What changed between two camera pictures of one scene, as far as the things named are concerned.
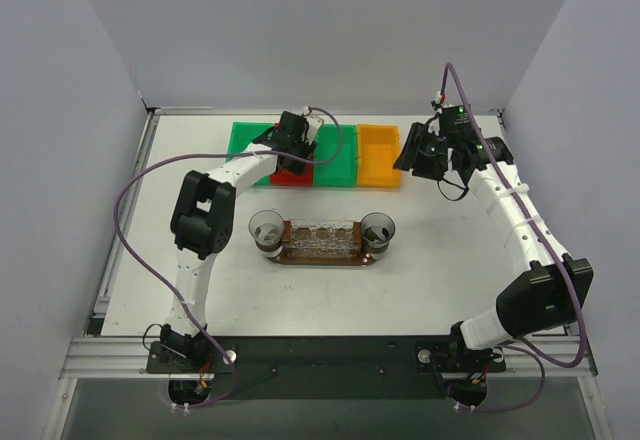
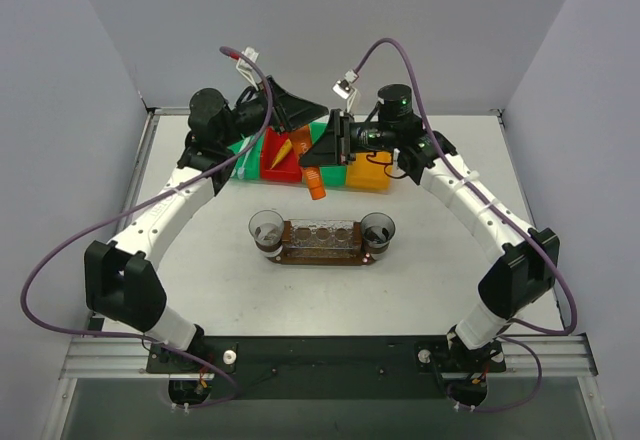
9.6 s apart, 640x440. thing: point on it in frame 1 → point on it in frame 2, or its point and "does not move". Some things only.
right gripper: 417,150 → 341,138
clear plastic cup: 267,228 does not move
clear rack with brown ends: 322,238 does not move
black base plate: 333,368 does not move
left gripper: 298,155 → 275,105
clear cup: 376,229 does not move
